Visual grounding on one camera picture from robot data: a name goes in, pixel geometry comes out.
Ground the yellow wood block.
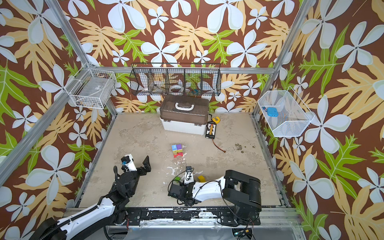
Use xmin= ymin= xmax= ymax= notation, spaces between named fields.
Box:
xmin=198 ymin=176 xmax=206 ymax=183

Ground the red wood block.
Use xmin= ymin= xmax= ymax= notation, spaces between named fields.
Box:
xmin=174 ymin=153 xmax=184 ymax=158

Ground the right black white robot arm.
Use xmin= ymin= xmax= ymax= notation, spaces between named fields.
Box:
xmin=168 ymin=169 xmax=262 ymax=227

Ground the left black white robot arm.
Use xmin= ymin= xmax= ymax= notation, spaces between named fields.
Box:
xmin=30 ymin=154 xmax=152 ymax=240

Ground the black battery pack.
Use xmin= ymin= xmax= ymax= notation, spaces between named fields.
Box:
xmin=205 ymin=122 xmax=217 ymax=140

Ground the brown lid storage box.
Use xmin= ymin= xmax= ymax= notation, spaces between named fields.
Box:
xmin=160 ymin=95 xmax=209 ymax=135

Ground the yellow connector plug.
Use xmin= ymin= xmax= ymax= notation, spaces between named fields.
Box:
xmin=212 ymin=116 xmax=221 ymax=124

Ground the blue object in basket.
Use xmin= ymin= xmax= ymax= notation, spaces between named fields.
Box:
xmin=267 ymin=107 xmax=279 ymax=117

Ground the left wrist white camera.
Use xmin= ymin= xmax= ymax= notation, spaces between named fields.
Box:
xmin=121 ymin=154 xmax=137 ymax=173

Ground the wrist white camera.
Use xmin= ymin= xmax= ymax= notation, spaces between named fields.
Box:
xmin=121 ymin=154 xmax=137 ymax=173
xmin=184 ymin=166 xmax=194 ymax=185

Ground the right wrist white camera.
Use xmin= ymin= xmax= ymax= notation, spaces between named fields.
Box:
xmin=184 ymin=166 xmax=194 ymax=185

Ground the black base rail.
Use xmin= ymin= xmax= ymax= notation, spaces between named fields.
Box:
xmin=113 ymin=206 xmax=261 ymax=227

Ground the red wire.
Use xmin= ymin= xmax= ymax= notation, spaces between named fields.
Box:
xmin=212 ymin=137 xmax=226 ymax=154

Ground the white wire basket left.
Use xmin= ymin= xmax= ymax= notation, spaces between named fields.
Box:
xmin=66 ymin=64 xmax=117 ymax=109

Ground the white wire basket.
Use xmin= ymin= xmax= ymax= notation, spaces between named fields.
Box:
xmin=258 ymin=87 xmax=315 ymax=138
xmin=66 ymin=64 xmax=117 ymax=109

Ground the black wire basket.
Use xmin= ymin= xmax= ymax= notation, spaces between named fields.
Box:
xmin=128 ymin=63 xmax=222 ymax=97

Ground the white wire basket right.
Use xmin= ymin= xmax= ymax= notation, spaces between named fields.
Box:
xmin=258 ymin=87 xmax=315 ymax=138

